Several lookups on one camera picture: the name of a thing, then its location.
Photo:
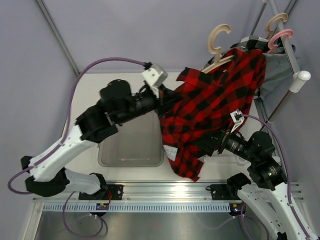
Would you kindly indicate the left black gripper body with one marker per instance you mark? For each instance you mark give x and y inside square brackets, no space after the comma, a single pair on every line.
[161,106]

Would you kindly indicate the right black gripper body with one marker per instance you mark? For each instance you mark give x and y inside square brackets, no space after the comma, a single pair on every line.
[219,141]

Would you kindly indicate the red black plaid shirt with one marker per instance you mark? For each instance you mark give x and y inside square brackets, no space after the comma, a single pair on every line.
[207,101]

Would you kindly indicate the beige wooden hanger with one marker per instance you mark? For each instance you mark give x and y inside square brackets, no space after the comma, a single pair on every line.
[217,51]

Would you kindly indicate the grey shirt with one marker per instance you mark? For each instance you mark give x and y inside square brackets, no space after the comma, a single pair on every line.
[277,69]

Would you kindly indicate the pink plastic hanger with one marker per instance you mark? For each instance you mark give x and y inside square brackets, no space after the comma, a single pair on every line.
[272,42]

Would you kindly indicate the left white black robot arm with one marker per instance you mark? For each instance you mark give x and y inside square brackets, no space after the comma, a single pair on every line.
[116,106]

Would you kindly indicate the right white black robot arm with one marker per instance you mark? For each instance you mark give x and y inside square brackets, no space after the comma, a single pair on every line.
[266,189]

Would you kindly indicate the black white plaid shirt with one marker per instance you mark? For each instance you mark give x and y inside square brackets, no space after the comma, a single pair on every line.
[252,43]

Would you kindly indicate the clear plastic bin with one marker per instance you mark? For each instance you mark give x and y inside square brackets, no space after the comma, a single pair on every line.
[137,144]

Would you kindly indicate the silver clothes rack pole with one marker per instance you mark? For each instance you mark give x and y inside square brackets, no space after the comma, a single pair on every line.
[299,77]

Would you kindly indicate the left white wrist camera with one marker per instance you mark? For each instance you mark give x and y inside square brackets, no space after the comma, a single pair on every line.
[154,76]

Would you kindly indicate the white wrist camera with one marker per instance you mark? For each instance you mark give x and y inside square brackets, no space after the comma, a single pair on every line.
[237,118]
[154,76]

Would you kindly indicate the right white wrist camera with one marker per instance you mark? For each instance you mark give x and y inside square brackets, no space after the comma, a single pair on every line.
[237,118]

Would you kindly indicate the aluminium mounting rail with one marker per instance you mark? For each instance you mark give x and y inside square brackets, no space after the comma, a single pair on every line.
[169,191]

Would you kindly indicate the white slotted cable duct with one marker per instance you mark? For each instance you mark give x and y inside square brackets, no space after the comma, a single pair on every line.
[138,207]

